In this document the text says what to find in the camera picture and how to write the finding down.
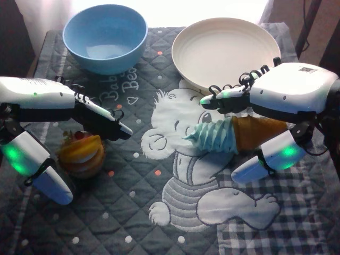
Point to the toy fruit tart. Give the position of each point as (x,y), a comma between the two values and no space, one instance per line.
(81,156)

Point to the grey quilt with bear print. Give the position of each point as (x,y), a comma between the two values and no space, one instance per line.
(119,207)

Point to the blue swirl ice cream cone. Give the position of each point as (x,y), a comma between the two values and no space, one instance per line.
(255,130)

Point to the blue bowl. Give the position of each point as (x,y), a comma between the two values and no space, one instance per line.
(106,40)

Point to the dark side cabinet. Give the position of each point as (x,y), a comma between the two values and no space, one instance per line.
(332,47)

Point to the white round plate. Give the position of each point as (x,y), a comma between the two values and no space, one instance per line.
(225,50)

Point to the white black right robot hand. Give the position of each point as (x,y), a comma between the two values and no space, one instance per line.
(289,87)

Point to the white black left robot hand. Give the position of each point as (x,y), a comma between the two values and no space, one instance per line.
(34,95)

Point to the black metal stand pole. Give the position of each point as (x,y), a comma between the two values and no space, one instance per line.
(308,26)

